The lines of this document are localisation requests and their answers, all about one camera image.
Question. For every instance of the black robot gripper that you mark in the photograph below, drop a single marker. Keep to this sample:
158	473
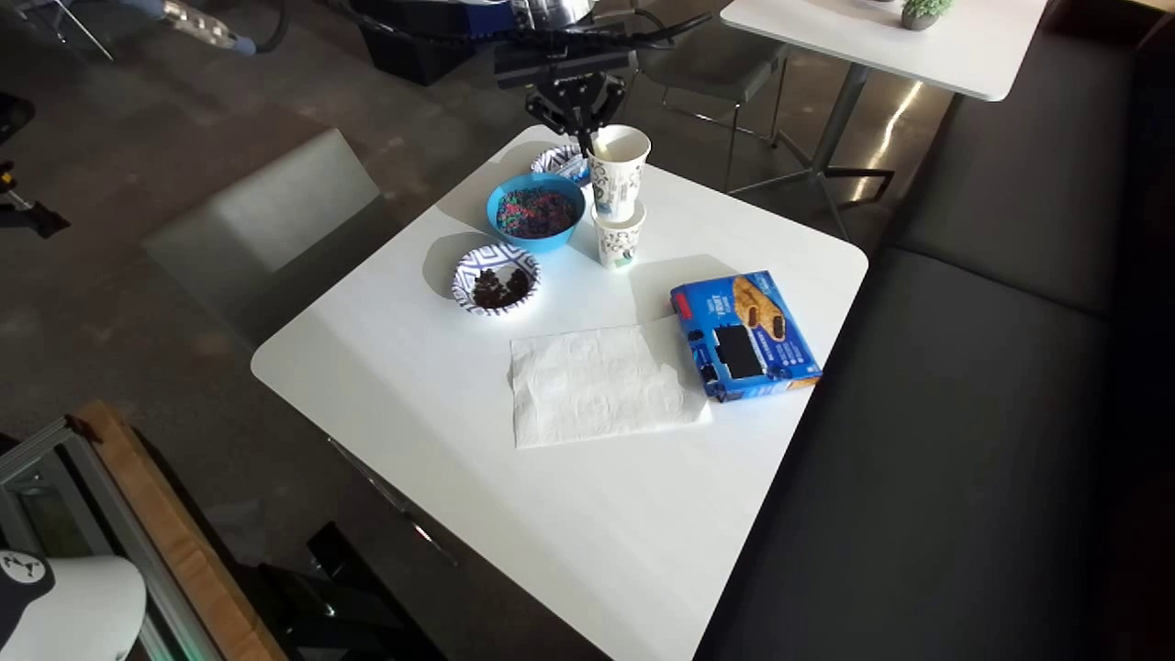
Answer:
574	99

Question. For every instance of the printed paper coffee cup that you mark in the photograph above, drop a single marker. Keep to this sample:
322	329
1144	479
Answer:
620	177

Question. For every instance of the blue plastic bowl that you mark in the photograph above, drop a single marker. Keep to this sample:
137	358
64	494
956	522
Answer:
504	225

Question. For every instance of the coffee beans pile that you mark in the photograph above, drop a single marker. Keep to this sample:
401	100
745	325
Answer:
500	288

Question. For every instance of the coloured beads pile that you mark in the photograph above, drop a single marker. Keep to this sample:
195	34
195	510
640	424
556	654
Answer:
537	212

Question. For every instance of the dark folding chair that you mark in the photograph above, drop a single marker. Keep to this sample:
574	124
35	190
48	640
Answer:
685	74

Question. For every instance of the white paper napkin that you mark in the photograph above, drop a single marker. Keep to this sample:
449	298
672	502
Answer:
606	389

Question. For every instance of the blue snack packet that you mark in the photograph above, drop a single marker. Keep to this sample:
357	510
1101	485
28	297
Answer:
740	337

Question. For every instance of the white side table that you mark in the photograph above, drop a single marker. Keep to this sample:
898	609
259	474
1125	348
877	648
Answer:
882	43

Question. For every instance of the dark bench sofa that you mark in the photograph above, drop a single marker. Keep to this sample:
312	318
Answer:
977	370

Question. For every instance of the black floor equipment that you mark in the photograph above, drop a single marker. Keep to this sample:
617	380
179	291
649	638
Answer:
343	602

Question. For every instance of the black tripod stand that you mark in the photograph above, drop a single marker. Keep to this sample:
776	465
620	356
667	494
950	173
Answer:
28	207

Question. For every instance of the white rounded device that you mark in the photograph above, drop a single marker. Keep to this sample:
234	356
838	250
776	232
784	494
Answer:
86	609

